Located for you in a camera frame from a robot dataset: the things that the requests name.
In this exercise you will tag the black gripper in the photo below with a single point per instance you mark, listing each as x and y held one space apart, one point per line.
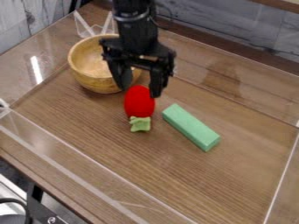
135 48

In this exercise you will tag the red plush fruit green stem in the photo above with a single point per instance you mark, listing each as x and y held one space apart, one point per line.
139 106

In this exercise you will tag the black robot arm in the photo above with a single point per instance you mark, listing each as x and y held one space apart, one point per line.
133 9

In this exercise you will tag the wooden bowl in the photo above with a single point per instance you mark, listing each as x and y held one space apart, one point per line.
89 67

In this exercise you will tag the green rectangular block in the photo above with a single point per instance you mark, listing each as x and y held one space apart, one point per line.
202 135

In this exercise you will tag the clear acrylic tray enclosure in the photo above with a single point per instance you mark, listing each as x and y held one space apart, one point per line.
66 137

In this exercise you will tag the black table leg bracket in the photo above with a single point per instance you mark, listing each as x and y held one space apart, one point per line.
47 210

